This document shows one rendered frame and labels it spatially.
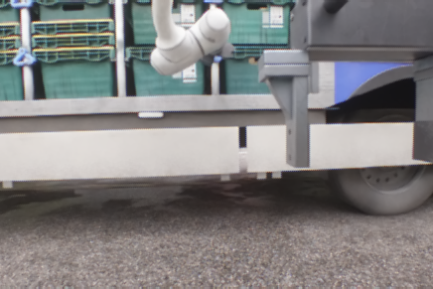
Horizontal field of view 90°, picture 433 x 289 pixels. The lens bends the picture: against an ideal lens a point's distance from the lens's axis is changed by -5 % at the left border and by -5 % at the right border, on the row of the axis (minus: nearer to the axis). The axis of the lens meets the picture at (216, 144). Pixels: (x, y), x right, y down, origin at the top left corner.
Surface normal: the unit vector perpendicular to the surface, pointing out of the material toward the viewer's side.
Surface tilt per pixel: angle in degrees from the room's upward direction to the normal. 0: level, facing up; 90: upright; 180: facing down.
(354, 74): 90
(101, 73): 94
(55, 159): 90
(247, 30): 91
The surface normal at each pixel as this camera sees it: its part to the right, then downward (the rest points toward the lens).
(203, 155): 0.07, 0.07
